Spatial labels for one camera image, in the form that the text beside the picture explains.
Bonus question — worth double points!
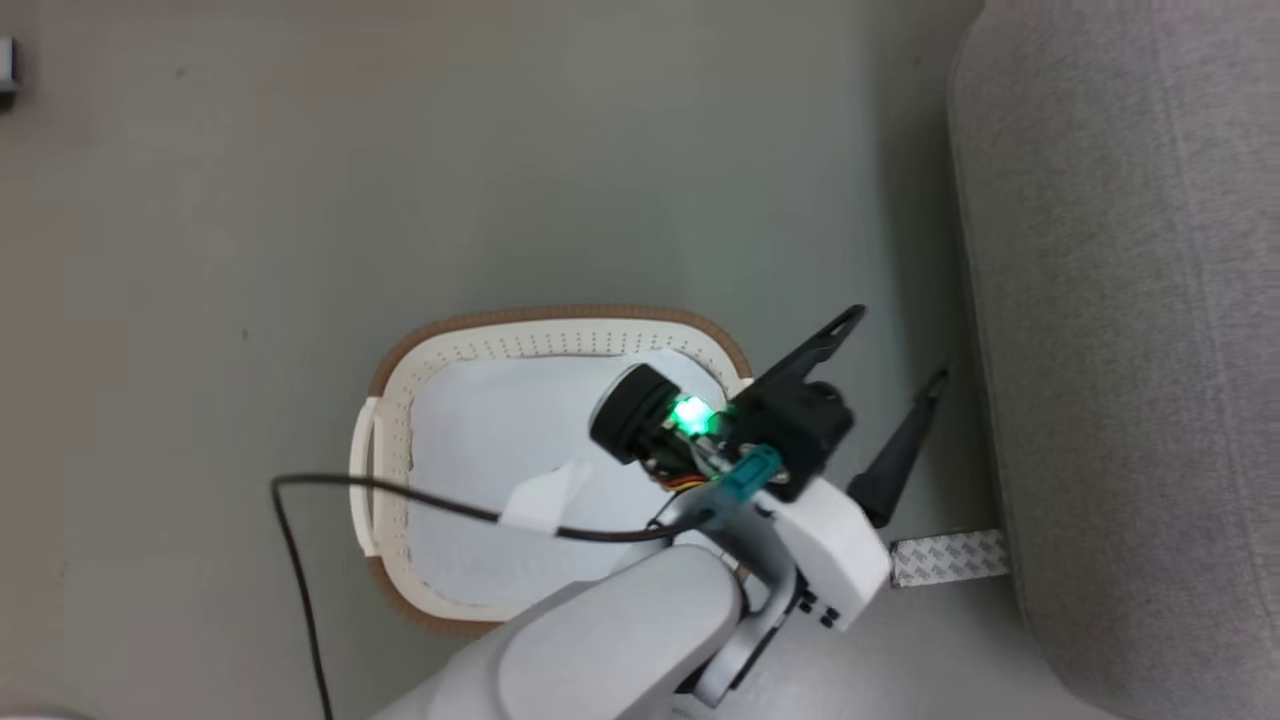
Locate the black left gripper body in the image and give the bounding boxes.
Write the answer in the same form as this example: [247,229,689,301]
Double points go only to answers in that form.
[732,375,857,503]

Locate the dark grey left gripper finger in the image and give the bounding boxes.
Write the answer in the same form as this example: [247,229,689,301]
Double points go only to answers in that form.
[745,305,867,398]
[847,367,952,530]

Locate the grey fabric sofa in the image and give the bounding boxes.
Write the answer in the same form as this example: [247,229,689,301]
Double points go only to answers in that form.
[947,0,1280,720]

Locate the teal plug connector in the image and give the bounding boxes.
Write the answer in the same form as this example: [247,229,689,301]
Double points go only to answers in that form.
[714,446,784,512]

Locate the silver patterned floor tape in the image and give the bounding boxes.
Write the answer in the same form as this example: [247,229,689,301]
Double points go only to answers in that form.
[888,529,1010,589]

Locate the white tape tag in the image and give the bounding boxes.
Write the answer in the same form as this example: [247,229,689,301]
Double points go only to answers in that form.
[500,462,594,537]

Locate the white laundry basket brown rim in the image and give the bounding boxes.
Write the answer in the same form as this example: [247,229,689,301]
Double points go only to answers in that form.
[348,305,753,637]

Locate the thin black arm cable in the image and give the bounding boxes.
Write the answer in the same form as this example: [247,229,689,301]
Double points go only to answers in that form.
[270,474,716,720]

